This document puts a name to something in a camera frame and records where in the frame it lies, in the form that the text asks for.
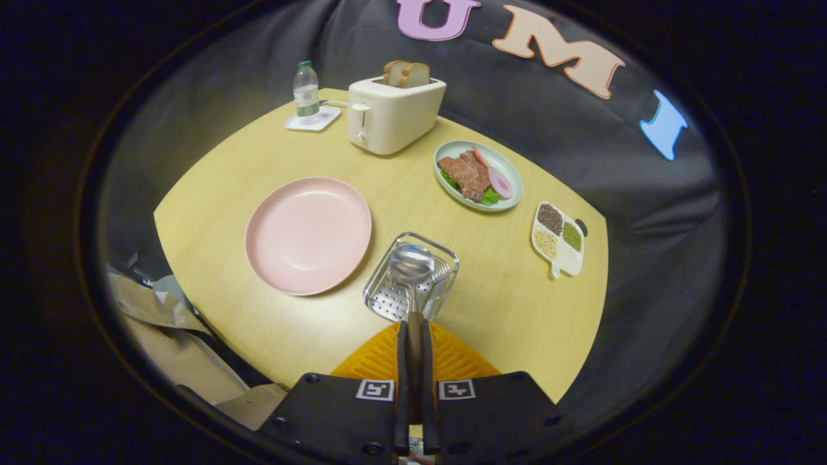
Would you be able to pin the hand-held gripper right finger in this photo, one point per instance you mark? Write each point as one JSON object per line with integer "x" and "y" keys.
{"x": 428, "y": 387}

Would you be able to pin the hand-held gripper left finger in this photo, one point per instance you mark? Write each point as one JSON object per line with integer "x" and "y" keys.
{"x": 401, "y": 387}

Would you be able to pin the pink round plate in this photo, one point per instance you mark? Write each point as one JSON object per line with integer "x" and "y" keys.
{"x": 307, "y": 236}

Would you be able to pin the white divided grain dish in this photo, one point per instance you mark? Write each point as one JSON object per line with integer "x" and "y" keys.
{"x": 568, "y": 263}

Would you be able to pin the green lettuce leaf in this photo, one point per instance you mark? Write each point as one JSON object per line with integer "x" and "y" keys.
{"x": 489, "y": 197}

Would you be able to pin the brown meat slice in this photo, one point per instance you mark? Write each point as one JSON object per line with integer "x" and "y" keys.
{"x": 465, "y": 175}

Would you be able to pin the pink ham slice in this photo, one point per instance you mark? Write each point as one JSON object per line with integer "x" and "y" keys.
{"x": 500, "y": 183}

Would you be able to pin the black round table grommet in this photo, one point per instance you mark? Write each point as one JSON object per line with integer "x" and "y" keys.
{"x": 582, "y": 227}

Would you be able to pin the brown cardboard pile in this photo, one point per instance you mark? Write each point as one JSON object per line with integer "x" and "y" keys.
{"x": 181, "y": 355}

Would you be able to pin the pale green oval plate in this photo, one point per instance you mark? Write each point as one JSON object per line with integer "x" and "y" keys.
{"x": 507, "y": 169}

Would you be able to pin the orange carrot strip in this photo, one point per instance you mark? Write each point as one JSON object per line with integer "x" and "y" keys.
{"x": 480, "y": 156}

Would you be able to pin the white toaster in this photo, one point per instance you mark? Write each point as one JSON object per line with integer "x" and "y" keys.
{"x": 394, "y": 119}

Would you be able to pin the white square coaster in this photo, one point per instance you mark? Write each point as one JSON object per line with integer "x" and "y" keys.
{"x": 326, "y": 121}

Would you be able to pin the clear water bottle green cap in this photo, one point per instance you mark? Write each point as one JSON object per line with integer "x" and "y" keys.
{"x": 306, "y": 90}

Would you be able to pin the toast bread slice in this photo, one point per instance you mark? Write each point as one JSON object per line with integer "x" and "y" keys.
{"x": 392, "y": 72}
{"x": 417, "y": 75}

